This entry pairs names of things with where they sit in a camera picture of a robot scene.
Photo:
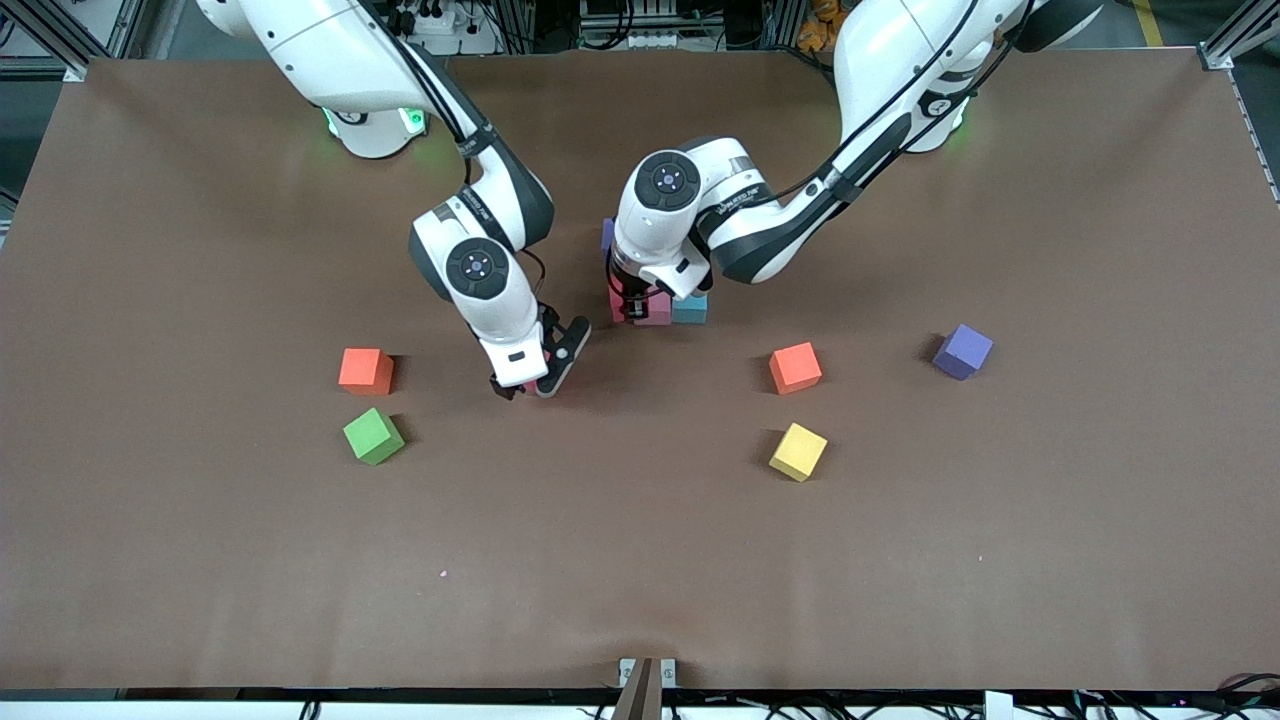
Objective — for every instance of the red foam cube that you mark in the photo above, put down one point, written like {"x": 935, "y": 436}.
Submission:
{"x": 614, "y": 305}
{"x": 549, "y": 354}

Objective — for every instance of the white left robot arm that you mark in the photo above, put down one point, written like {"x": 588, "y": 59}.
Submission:
{"x": 880, "y": 50}

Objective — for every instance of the small white adapter box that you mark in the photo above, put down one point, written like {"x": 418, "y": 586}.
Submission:
{"x": 998, "y": 705}

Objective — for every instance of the yellow foam cube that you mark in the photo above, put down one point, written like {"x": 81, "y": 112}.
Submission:
{"x": 798, "y": 452}

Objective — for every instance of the white power strip with plugs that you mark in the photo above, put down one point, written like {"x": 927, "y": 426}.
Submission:
{"x": 470, "y": 40}

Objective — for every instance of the metal bracket with post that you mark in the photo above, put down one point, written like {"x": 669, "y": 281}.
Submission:
{"x": 647, "y": 690}

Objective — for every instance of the pink foam cube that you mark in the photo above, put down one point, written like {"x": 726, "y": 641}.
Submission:
{"x": 657, "y": 312}

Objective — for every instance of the orange foam cube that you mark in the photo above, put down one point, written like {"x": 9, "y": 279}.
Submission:
{"x": 365, "y": 370}
{"x": 794, "y": 366}

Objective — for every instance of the purple foam cube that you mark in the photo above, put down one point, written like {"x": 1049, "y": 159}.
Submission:
{"x": 605, "y": 235}
{"x": 962, "y": 351}

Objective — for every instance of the aluminium frame strut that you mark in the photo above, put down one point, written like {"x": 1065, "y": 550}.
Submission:
{"x": 1225, "y": 50}
{"x": 75, "y": 70}

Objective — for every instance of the green foam cube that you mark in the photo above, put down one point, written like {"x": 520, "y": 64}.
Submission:
{"x": 373, "y": 436}

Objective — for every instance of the white socket strip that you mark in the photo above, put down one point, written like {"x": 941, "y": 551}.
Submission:
{"x": 640, "y": 40}

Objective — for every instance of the blue foam cube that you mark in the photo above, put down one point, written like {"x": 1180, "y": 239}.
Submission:
{"x": 692, "y": 310}

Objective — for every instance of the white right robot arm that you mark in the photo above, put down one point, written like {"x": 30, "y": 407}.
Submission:
{"x": 330, "y": 50}

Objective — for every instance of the bag of orange snacks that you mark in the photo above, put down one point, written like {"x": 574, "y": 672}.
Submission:
{"x": 815, "y": 30}

